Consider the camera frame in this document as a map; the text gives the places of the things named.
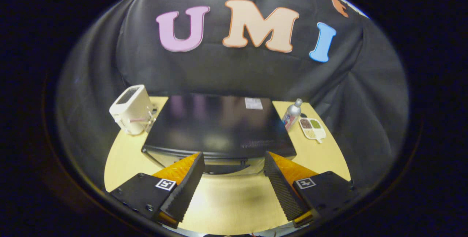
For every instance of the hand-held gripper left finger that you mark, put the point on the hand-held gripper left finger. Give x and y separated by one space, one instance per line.
184 189

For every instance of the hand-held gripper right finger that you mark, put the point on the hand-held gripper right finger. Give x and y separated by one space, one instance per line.
283 193

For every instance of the black toaster oven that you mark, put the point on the black toaster oven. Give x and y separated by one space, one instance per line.
219 127

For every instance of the white pop-up toaster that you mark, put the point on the white pop-up toaster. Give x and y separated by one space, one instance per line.
129 114

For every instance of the white sectioned spice dish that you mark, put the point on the white sectioned spice dish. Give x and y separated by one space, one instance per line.
312 129

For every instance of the silver bottle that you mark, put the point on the silver bottle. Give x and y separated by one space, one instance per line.
291 114

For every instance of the black backdrop cloth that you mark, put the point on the black backdrop cloth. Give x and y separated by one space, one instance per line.
226 72

